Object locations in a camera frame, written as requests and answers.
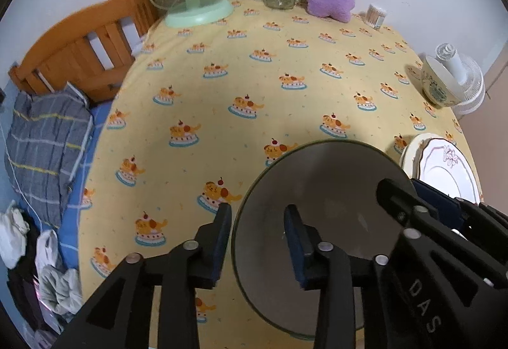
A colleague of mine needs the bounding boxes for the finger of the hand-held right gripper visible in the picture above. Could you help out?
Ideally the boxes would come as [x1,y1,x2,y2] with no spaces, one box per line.
[410,178,508,248]
[376,178,471,240]

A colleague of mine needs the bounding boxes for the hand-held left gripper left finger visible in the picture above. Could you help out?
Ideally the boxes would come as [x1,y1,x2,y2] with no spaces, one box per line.
[51,202,233,349]

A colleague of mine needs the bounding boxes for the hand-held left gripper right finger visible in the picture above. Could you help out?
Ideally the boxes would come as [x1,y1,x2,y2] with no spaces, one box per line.
[283,205,393,349]

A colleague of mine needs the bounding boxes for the white plate with maroon rim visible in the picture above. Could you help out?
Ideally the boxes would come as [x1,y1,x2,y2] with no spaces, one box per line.
[413,137,481,207]

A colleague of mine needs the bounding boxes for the grey round plate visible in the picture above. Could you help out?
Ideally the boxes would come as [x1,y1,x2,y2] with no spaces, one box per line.
[231,138,417,339]

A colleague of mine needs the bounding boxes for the beige door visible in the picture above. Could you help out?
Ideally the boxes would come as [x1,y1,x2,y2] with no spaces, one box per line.
[460,55,508,211]

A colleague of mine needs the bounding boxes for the white floor fan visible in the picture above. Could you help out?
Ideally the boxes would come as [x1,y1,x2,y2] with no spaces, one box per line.
[434,43,487,115]

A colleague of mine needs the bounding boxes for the large floral ceramic bowl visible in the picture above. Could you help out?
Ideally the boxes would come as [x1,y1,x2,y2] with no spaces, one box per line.
[421,55,463,108]

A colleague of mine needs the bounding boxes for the yellow printed tablecloth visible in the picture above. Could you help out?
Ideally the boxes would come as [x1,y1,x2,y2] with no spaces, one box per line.
[77,0,485,346]

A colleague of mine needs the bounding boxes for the blue bedsheet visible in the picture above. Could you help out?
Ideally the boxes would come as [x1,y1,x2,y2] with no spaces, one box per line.
[59,99,117,258]

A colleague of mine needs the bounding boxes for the pile of clothes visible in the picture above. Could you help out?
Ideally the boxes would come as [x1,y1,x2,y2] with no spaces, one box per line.
[0,204,85,334]

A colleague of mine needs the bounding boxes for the cotton swab container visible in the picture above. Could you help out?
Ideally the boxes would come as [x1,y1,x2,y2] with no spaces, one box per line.
[366,3,388,31]

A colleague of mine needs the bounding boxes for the grey plaid blanket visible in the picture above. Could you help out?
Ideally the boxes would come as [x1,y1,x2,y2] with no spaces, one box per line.
[4,84,95,231]

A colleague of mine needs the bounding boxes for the orange wooden headboard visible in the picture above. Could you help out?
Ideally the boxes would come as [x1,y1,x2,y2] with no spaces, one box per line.
[9,0,159,104]

